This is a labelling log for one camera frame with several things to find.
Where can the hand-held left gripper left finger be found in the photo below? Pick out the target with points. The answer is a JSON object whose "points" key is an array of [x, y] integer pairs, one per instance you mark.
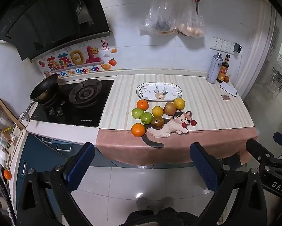
{"points": [[81, 167]]}

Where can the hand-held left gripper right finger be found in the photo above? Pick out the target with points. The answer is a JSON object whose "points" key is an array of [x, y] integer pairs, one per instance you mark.
{"points": [[205, 167]]}

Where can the dark red apple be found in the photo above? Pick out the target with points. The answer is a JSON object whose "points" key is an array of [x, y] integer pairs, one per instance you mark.
{"points": [[157, 122]]}

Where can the striped red apple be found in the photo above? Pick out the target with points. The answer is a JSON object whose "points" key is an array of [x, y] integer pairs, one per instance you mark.
{"points": [[170, 108]]}

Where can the yellow citrus fruit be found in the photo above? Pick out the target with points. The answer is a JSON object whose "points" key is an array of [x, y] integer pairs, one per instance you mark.
{"points": [[157, 111], [179, 103]]}

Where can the green apple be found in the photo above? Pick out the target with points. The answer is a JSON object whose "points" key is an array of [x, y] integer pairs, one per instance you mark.
{"points": [[137, 113], [146, 117]]}

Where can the floral oval plate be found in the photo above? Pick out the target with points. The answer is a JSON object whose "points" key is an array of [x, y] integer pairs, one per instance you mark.
{"points": [[155, 89]]}

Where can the blue kitchen cabinet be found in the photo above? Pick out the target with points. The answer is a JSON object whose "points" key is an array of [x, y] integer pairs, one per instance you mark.
{"points": [[37, 150]]}

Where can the black gas stove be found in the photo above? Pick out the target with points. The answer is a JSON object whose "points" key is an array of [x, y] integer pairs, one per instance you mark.
{"points": [[91, 115]]}

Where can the grey slipper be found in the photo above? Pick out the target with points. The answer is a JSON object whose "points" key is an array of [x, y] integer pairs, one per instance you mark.
{"points": [[166, 203]]}

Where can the striped cat print mat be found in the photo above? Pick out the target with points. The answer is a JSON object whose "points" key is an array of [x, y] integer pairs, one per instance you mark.
{"points": [[209, 113]]}

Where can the glass door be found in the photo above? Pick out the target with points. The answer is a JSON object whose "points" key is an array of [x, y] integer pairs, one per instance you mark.
{"points": [[273, 75]]}

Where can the white folded cloth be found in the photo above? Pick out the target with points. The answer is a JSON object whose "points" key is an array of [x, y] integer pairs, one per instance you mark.
{"points": [[229, 89]]}

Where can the person's dark pants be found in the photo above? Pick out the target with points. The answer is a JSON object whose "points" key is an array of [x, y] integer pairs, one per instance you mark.
{"points": [[159, 217]]}

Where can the small orange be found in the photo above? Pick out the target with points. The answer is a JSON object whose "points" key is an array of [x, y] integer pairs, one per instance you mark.
{"points": [[7, 174], [226, 78]]}

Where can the white storage rack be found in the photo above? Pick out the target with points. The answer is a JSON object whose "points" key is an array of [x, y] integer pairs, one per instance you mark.
{"points": [[4, 141]]}

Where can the dark sauce bottle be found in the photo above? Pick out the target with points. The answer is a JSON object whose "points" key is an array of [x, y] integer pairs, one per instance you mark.
{"points": [[222, 73], [227, 57]]}

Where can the black frying pan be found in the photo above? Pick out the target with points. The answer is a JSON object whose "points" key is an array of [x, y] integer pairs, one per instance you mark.
{"points": [[43, 89]]}

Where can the wooden board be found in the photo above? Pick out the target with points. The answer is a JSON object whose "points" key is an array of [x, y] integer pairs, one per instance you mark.
{"points": [[10, 113]]}

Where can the grey metal canister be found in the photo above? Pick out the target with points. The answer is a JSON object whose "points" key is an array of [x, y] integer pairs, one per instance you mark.
{"points": [[214, 70]]}

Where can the black plug adapter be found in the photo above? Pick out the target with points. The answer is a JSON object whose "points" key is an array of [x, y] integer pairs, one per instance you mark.
{"points": [[237, 48]]}

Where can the plastic bag with eggs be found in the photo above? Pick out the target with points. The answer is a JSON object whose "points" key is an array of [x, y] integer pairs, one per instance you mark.
{"points": [[190, 26]]}

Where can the black range hood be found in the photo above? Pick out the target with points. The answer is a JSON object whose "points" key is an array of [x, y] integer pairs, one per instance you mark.
{"points": [[49, 16]]}

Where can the clear plastic bag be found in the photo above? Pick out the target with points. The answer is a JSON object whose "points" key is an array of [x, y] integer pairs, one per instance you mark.
{"points": [[158, 14]]}

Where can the colourful wall sticker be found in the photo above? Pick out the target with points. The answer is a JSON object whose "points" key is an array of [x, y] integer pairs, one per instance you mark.
{"points": [[75, 61]]}

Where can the white wall outlet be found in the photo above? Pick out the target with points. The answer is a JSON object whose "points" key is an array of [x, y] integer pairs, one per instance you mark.
{"points": [[216, 43], [227, 46]]}

